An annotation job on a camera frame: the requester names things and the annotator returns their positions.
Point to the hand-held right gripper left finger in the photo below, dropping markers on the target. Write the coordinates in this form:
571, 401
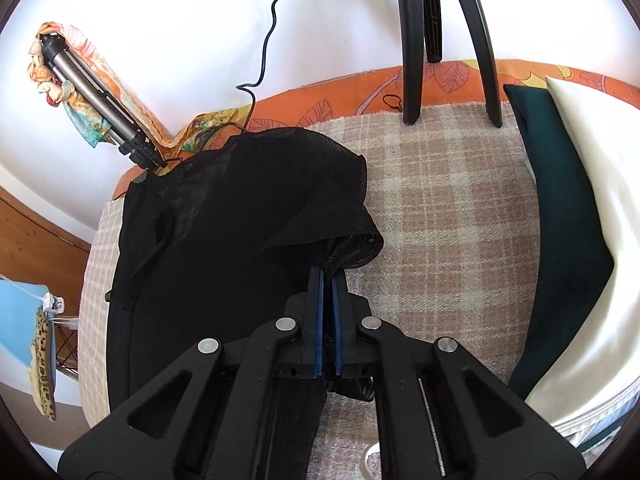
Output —
318, 330

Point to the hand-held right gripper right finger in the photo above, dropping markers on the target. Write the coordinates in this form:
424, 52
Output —
338, 330

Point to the black mesh garment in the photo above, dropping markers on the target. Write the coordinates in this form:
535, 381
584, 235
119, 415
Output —
225, 220

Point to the beige plaid blanket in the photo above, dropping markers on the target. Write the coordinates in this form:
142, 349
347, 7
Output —
440, 210

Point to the orange floral bed sheet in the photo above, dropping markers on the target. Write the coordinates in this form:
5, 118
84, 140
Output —
350, 95

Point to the dark green cloth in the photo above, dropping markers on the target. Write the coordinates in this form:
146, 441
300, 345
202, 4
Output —
565, 210

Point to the leopard print cloth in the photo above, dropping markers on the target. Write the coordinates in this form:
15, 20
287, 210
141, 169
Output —
42, 370

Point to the teal printed cloth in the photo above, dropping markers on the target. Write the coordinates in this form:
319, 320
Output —
612, 430

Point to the blue ironing board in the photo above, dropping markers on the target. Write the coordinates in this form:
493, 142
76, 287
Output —
20, 320

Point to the cream tote bag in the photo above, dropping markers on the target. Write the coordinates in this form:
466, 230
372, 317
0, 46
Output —
620, 210

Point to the colourful floral scarf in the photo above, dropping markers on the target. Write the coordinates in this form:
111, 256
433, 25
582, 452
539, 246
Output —
115, 77

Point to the folded silver tripod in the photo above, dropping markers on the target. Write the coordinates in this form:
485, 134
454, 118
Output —
85, 85

